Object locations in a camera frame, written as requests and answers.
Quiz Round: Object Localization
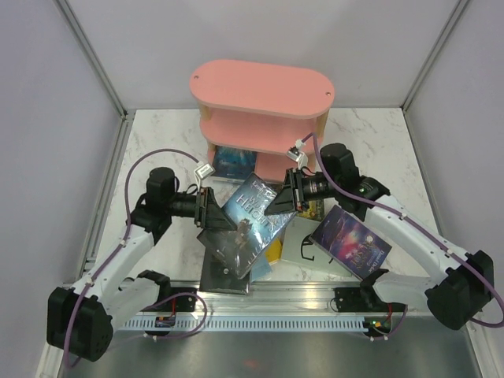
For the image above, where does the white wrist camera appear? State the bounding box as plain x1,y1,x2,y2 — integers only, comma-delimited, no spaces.
286,139,308,169
194,161,215,181

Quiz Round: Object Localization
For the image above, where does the green yellow Alice book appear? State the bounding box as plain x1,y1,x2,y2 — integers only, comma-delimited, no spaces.
297,199,325,221

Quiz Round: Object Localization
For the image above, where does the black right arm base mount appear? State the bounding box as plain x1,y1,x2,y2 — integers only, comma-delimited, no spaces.
334,287,405,313

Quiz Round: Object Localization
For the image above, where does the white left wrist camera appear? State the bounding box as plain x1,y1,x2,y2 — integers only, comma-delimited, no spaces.
194,161,215,181

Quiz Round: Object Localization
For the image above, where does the pale grey booklet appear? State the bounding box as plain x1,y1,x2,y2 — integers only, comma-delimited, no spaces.
281,217,351,277

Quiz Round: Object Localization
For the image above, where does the white slotted cable duct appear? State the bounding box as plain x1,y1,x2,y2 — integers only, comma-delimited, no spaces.
121,314,384,332

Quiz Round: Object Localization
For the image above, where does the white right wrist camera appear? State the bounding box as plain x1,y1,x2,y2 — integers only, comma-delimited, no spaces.
286,139,308,169

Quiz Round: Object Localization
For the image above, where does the yellow booklet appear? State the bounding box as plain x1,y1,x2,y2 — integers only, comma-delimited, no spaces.
265,238,283,265

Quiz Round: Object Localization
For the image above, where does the light blue booklet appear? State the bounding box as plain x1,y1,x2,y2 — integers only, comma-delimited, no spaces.
250,256,272,283

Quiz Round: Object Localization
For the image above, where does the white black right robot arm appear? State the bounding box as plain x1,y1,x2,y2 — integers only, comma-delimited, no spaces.
265,139,503,330

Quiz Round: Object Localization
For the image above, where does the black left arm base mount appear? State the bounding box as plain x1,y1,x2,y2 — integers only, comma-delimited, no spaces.
149,287,198,314

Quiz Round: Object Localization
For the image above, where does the aluminium front rail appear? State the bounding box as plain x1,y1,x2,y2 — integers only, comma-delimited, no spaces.
162,281,359,316

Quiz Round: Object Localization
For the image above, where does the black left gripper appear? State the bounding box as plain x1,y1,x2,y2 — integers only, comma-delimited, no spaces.
165,187,237,232

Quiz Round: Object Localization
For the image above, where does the pink three-tier shelf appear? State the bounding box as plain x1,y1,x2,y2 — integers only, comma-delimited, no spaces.
190,59,335,183

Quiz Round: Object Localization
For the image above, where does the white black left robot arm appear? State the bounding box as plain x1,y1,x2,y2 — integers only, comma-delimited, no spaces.
46,167,237,361

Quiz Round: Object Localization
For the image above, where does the black hardcover book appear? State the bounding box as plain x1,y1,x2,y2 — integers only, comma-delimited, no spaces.
198,231,250,295

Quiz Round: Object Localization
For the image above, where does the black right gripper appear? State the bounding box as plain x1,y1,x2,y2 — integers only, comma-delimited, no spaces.
265,167,340,215

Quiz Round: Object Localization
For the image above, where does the blue ocean book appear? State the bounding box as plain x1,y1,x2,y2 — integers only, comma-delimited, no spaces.
212,146,258,183

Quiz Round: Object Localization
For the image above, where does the purple Robinson Crusoe book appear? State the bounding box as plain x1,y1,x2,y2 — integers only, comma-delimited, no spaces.
309,205,391,280

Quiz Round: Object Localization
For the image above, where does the dark Wuthering Heights book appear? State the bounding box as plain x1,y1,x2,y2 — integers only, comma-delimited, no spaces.
198,173,295,279

